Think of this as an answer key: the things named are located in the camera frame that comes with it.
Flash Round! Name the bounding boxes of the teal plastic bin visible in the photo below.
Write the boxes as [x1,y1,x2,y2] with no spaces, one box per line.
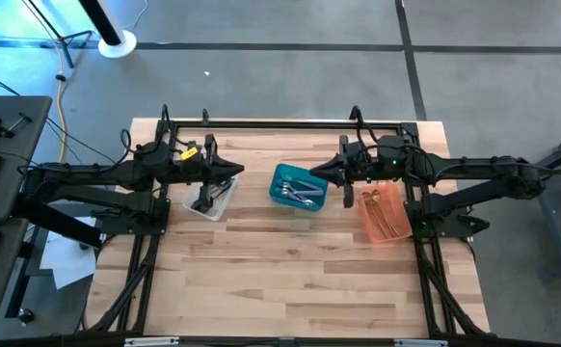
[268,162,330,212]

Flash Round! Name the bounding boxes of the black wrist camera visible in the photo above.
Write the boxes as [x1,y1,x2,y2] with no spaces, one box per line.
[352,142,376,168]
[179,144,200,163]

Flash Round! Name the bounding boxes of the yellow floor cable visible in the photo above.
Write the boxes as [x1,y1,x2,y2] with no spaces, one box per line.
[54,36,69,165]

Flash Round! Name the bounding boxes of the black pole with white base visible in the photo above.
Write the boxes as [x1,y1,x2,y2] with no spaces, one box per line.
[77,0,139,60]

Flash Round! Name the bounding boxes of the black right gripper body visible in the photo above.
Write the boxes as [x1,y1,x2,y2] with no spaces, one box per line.
[336,134,379,210]

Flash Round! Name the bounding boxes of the black tripod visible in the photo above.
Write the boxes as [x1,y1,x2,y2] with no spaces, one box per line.
[19,0,94,68]

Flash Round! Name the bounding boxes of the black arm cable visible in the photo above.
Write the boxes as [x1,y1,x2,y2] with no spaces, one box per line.
[119,103,185,161]
[355,118,436,187]

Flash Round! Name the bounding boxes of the orange plastic bin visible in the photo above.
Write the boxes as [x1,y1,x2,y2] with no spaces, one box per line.
[355,181,414,245]

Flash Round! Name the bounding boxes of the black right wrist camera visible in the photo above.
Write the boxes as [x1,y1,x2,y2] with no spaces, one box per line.
[352,142,376,168]

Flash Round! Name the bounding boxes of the silver metal bracket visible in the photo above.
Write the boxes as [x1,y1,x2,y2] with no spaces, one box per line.
[123,336,181,347]
[393,338,449,347]

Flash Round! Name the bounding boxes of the black aluminium rig frame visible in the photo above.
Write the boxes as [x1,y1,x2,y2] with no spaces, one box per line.
[81,118,493,347]

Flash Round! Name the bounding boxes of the black T-handle tool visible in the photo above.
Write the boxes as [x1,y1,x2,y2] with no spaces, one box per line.
[6,112,35,134]

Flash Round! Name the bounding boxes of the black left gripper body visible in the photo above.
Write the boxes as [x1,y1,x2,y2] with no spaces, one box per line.
[176,133,219,214]

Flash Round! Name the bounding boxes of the grey desk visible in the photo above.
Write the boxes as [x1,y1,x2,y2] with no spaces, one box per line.
[0,94,54,342]

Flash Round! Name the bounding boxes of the black caster wheel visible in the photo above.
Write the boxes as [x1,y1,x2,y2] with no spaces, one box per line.
[15,307,37,326]

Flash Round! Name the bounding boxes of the black spoon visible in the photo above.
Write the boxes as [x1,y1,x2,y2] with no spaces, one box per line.
[215,177,236,199]
[209,178,231,201]

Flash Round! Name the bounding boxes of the clear plastic bin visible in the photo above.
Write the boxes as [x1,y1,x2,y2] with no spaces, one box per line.
[181,173,240,223]

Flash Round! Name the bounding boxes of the white paper sheets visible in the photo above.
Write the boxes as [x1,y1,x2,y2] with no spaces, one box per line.
[39,216,99,290]

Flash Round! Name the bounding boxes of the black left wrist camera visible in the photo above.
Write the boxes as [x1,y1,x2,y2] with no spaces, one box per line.
[179,144,200,163]

